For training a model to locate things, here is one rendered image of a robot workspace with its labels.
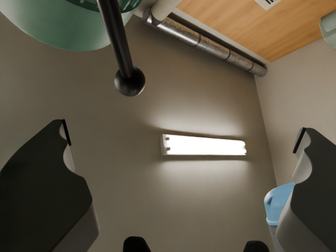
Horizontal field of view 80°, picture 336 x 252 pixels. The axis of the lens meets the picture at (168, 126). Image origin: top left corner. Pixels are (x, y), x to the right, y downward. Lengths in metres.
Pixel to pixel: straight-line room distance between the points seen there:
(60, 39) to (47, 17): 0.03
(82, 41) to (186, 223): 1.82
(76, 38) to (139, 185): 1.47
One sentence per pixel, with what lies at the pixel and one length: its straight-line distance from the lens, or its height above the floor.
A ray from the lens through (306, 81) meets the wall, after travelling 3.35.
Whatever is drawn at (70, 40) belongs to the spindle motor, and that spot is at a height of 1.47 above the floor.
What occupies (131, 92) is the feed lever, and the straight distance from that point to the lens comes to 0.23.
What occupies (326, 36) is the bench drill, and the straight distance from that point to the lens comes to 2.43.
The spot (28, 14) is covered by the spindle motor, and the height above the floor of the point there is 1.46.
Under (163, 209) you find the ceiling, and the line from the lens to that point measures 1.81.
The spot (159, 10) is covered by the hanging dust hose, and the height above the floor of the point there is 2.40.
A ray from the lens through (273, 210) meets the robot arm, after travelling 0.39.
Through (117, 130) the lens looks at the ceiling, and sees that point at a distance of 1.65.
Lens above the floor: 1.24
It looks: 49 degrees up
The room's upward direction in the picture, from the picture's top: 112 degrees counter-clockwise
